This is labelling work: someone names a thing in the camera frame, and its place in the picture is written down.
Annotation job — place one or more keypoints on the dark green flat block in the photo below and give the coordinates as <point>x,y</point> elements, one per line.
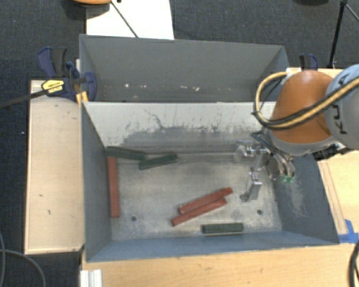
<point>158,161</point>
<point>222,228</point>
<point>124,153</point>

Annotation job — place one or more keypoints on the pale wood board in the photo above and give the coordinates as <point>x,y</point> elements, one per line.
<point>55,172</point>

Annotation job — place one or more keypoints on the red-brown flat block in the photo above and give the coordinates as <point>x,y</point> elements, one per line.
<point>205,200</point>
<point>199,212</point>
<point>114,187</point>

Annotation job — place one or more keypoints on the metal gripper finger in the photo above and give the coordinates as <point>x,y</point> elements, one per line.
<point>253,190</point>
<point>244,148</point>

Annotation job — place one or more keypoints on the grey metal bin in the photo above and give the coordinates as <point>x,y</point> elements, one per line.
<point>173,190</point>

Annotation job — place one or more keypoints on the black cylinder on white bracket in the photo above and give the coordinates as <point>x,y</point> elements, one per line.
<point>329,152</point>

